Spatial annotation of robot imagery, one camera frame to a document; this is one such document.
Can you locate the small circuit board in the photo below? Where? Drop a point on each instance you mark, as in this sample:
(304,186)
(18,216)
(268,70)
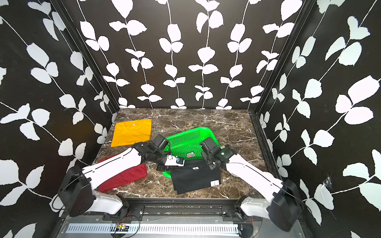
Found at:
(120,228)

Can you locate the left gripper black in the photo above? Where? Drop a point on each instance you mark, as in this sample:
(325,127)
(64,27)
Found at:
(162,167)

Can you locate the green plastic basket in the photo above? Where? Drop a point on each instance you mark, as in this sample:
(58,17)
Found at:
(187,144)

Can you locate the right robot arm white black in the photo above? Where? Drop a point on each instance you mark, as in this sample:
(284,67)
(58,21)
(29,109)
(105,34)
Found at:
(262,184)

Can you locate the red t-shirt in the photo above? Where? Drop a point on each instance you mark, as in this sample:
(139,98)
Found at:
(124,178)

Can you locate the yellow t-shirt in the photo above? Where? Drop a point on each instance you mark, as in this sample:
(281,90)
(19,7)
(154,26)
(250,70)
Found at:
(131,132)

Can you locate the black aluminium front rail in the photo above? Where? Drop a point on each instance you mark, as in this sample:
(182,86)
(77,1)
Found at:
(226,208)

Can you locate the black t-shirt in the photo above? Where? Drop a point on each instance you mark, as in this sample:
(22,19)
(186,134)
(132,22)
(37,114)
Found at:
(194,175)

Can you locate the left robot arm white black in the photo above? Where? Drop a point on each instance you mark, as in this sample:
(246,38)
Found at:
(78,191)

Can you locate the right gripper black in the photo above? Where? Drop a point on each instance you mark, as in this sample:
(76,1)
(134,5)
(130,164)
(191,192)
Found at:
(210,165)

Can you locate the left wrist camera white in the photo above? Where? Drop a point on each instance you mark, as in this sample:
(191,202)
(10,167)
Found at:
(174,161)

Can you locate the white perforated strip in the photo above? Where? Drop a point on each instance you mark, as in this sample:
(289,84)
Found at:
(162,229)

